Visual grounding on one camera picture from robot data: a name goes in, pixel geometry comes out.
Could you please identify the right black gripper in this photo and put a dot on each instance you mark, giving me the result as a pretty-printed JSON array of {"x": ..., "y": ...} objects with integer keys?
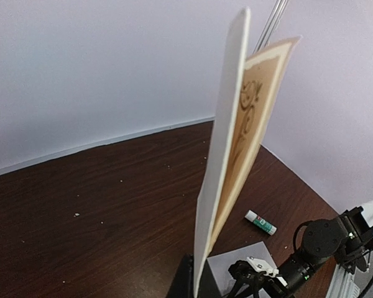
[{"x": 248, "y": 282}]

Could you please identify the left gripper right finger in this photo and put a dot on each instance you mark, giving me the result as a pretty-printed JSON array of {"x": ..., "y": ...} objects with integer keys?
[{"x": 208, "y": 287}]

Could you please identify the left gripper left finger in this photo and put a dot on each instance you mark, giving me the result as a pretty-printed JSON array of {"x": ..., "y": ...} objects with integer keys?
[{"x": 182, "y": 284}]

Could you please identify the white letter sheet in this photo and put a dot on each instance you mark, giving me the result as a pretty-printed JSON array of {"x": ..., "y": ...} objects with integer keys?
[{"x": 248, "y": 89}]

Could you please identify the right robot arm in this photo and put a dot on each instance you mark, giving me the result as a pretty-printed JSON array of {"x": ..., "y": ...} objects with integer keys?
[{"x": 347, "y": 238}]

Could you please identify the white green glue stick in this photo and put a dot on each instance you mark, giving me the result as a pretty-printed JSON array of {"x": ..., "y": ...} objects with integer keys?
[{"x": 260, "y": 222}]

